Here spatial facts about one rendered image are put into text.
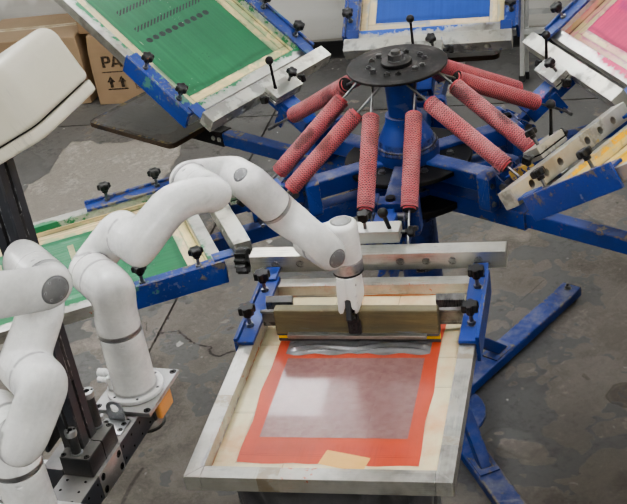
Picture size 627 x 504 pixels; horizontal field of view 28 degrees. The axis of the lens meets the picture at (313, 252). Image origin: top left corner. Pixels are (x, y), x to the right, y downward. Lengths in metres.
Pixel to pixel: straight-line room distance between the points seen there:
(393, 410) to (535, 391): 1.63
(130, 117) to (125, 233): 2.01
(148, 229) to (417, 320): 0.75
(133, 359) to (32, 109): 0.77
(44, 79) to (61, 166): 4.56
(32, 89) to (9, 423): 0.57
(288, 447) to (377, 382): 0.29
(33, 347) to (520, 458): 2.25
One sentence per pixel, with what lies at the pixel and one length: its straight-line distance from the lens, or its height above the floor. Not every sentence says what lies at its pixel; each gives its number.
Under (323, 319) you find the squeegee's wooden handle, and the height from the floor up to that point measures 1.03.
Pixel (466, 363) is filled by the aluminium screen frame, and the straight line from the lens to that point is 2.93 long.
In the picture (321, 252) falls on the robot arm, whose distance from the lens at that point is 2.81.
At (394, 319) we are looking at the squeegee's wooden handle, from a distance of 3.03.
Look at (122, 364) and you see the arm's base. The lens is 2.70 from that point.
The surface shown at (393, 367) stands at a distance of 3.00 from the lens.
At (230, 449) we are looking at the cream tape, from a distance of 2.85.
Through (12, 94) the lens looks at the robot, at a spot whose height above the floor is 1.99.
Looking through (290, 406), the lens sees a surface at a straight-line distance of 2.94.
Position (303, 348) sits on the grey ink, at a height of 0.96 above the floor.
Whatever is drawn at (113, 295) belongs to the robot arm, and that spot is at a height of 1.41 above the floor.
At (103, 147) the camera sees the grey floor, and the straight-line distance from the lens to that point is 6.81.
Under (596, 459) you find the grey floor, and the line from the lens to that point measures 4.17.
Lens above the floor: 2.72
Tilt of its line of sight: 30 degrees down
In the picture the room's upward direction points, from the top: 10 degrees counter-clockwise
